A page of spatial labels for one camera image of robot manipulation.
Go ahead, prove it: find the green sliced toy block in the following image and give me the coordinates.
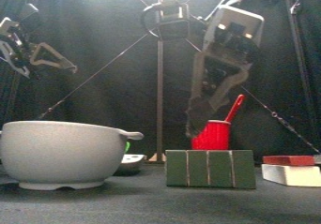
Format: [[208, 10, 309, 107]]
[[165, 149, 257, 190]]

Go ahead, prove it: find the small grey toy dish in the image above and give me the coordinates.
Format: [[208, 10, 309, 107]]
[[115, 153, 149, 175]]

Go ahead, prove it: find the red and white toy block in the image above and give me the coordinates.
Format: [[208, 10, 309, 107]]
[[261, 155, 321, 187]]

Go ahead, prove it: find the vertical metal frame pole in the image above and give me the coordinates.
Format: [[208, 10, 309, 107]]
[[149, 0, 170, 164]]

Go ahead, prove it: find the red toy pot with handle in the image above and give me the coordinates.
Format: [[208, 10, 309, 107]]
[[190, 94, 248, 151]]

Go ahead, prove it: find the slanted metal frame pole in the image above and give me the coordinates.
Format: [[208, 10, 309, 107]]
[[285, 0, 321, 142]]

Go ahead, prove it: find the diagonal brace wire with turnbuckle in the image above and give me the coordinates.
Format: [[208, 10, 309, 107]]
[[240, 85, 321, 156]]

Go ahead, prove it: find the white ceramic bowl with handles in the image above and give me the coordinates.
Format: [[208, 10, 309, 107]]
[[0, 120, 146, 191]]

